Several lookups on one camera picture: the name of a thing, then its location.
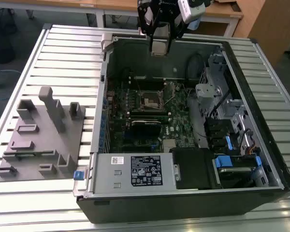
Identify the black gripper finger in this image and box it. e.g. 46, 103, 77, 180
137, 1, 158, 53
168, 14, 186, 54

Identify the silver CPU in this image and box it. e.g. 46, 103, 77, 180
151, 36, 170, 57

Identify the metal locking lever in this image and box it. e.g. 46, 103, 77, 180
163, 94, 177, 108
134, 75, 143, 94

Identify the grey case latch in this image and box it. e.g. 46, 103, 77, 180
100, 33, 115, 53

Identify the silver drive cage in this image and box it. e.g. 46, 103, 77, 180
195, 53, 269, 155

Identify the wooden cabinet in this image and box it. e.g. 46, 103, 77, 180
233, 0, 290, 67

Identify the green motherboard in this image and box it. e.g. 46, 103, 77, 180
105, 78, 202, 154

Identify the black graphics card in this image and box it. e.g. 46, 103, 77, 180
130, 119, 162, 144

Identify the black disk bay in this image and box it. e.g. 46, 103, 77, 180
204, 117, 239, 155

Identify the blue disk carrier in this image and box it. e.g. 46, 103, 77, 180
224, 135, 233, 150
214, 156, 233, 168

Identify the black round bin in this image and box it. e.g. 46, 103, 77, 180
0, 33, 16, 65

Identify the grey parts rack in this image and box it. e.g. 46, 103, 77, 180
0, 86, 87, 182

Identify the silver power supply unit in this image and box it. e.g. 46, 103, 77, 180
86, 152, 179, 194

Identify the black PC case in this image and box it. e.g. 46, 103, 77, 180
72, 33, 290, 224

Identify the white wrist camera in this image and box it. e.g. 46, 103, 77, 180
178, 0, 206, 24

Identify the black looped cable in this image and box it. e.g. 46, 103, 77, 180
185, 52, 205, 82

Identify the wooden desk white frame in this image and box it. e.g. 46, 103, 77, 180
0, 0, 104, 29
96, 0, 244, 37

